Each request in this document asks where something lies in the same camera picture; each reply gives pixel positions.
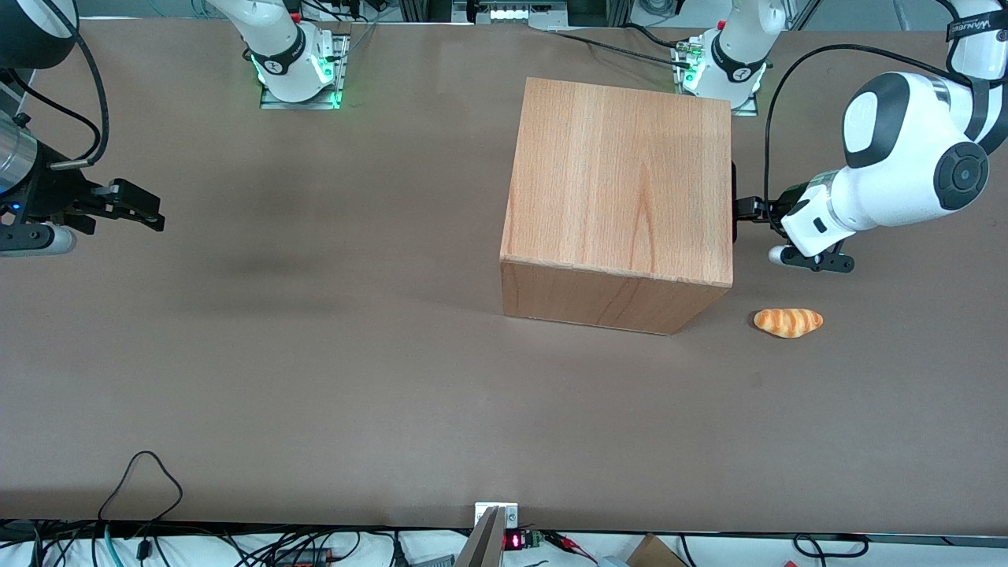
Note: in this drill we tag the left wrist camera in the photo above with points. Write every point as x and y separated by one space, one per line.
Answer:
823 261

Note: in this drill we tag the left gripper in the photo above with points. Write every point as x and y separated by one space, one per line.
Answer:
775 208

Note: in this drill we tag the red digit display module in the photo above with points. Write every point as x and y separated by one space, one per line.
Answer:
516 541

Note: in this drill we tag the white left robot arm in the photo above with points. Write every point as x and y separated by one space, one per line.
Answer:
906 157

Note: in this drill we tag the wooden plank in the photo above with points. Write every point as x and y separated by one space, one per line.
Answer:
484 543

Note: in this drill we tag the brown cardboard piece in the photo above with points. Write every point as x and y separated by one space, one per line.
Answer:
654 553

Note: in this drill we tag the aluminium frame with lights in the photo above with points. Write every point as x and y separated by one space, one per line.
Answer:
512 12

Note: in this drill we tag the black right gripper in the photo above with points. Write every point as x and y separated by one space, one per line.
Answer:
55 194

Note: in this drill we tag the orange toy bread roll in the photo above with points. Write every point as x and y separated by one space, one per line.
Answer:
787 323

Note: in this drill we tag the light wooden drawer cabinet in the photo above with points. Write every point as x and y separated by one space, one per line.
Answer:
614 173

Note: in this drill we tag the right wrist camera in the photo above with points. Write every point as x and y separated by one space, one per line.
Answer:
39 240

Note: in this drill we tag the red and black clip leads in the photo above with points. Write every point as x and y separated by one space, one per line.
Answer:
567 542

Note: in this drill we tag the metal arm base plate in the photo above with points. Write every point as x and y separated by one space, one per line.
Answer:
340 71
752 106

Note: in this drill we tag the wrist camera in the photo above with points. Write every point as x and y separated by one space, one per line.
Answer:
39 240
823 261

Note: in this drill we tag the small metal bracket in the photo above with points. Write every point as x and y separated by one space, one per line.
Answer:
510 516

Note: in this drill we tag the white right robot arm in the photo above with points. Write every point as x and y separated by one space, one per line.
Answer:
276 39

